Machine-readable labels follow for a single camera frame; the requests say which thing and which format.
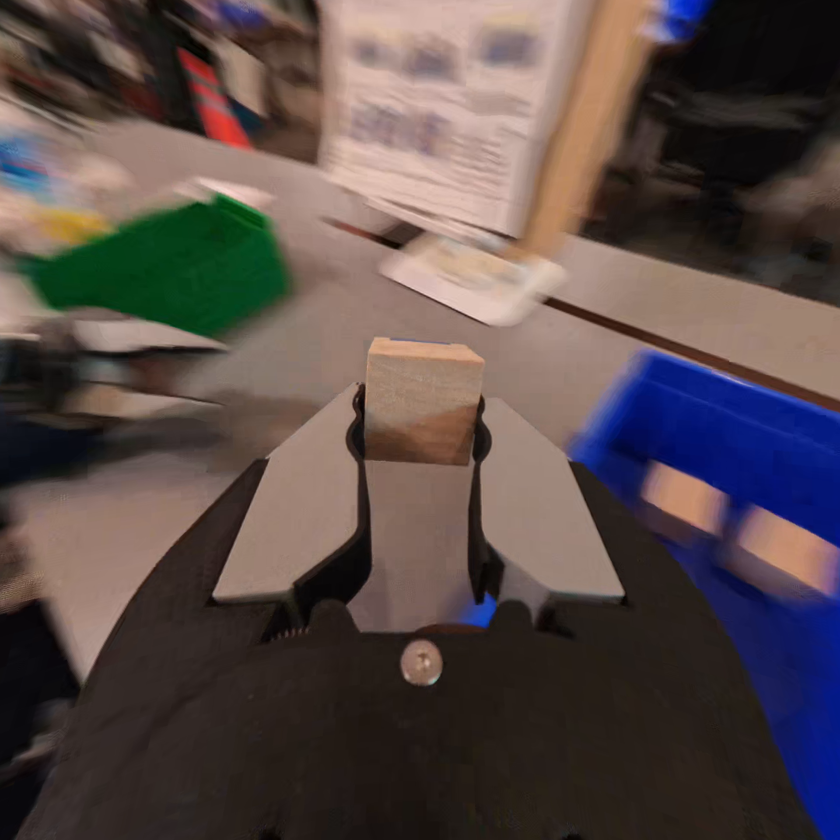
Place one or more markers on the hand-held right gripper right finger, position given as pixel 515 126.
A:
pixel 544 525

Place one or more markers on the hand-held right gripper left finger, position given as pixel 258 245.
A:
pixel 295 525

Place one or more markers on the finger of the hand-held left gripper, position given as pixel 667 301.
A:
pixel 144 334
pixel 131 400

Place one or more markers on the green plastic bin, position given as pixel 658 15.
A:
pixel 170 269

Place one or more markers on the blue plastic bin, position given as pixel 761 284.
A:
pixel 754 426

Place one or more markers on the yellow container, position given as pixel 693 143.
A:
pixel 69 226

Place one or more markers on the orange striped traffic cone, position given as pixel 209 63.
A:
pixel 213 98

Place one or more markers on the instruction sheet on stand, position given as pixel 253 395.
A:
pixel 472 275

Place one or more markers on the printed instruction sheet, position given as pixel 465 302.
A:
pixel 433 111

